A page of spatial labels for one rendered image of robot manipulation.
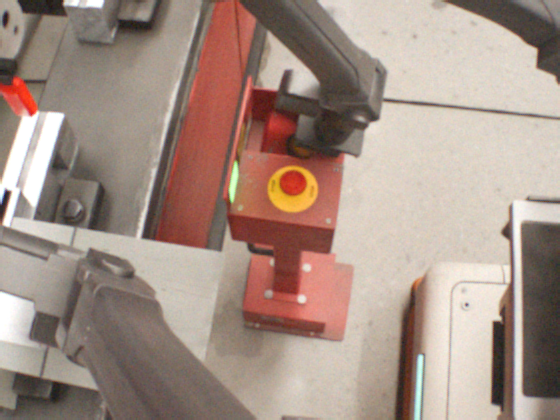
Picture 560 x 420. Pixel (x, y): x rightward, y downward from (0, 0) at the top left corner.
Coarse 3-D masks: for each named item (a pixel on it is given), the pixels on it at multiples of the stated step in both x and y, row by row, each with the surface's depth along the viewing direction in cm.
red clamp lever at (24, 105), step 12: (0, 60) 62; (12, 60) 62; (0, 72) 62; (12, 72) 62; (0, 84) 65; (12, 84) 64; (24, 84) 66; (12, 96) 66; (24, 96) 66; (12, 108) 68; (24, 108) 68; (36, 108) 70
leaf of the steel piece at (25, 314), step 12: (0, 300) 79; (12, 300) 79; (24, 300) 79; (0, 312) 78; (12, 312) 78; (24, 312) 78; (0, 324) 78; (12, 324) 78; (24, 324) 78; (0, 336) 77; (12, 336) 77; (24, 336) 77
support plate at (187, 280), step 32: (32, 224) 82; (128, 256) 81; (160, 256) 81; (192, 256) 81; (224, 256) 81; (160, 288) 79; (192, 288) 80; (192, 320) 78; (0, 352) 77; (32, 352) 77
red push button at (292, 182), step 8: (280, 176) 106; (288, 176) 105; (296, 176) 105; (304, 176) 105; (280, 184) 105; (288, 184) 105; (296, 184) 105; (304, 184) 105; (288, 192) 105; (296, 192) 105
